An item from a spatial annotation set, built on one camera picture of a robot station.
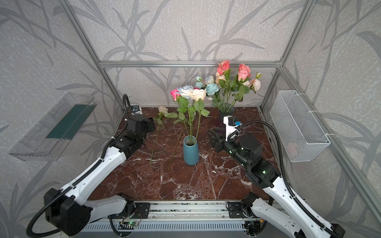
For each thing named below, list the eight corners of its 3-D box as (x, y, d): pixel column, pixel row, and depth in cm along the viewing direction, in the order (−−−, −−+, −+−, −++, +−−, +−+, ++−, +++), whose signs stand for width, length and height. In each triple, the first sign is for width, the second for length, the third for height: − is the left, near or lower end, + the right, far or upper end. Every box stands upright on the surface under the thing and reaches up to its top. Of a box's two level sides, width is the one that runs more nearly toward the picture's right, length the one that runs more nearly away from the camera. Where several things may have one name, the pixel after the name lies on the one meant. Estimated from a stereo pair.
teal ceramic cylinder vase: (186, 165, 91) (183, 149, 75) (185, 154, 96) (182, 136, 80) (198, 164, 92) (198, 147, 75) (197, 153, 97) (196, 134, 80)
